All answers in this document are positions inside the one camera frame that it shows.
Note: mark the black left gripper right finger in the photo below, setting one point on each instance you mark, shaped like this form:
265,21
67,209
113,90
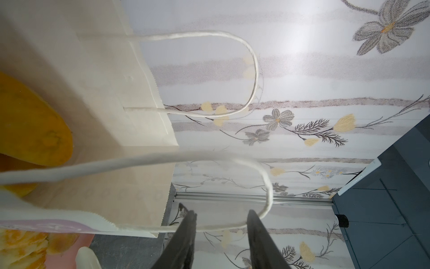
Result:
264,254

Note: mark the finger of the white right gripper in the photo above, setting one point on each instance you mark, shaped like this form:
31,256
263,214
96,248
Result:
87,259

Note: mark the pink tray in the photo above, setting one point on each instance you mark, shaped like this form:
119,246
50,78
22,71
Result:
66,260

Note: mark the golden ridged bun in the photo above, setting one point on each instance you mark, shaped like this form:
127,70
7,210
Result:
31,130

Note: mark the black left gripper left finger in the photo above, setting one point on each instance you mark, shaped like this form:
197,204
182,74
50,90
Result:
179,253

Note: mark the white printed paper bag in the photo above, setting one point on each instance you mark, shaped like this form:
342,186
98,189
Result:
83,59

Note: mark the croissant bread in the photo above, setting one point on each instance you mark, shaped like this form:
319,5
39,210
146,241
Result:
9,164

